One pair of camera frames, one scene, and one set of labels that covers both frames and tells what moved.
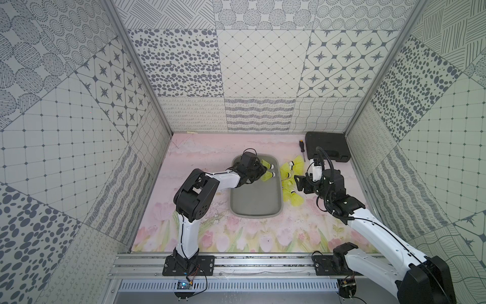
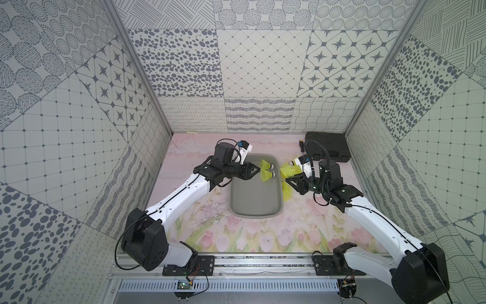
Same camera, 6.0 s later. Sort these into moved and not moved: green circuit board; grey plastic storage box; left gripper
Moved: left gripper
Not moved: green circuit board; grey plastic storage box
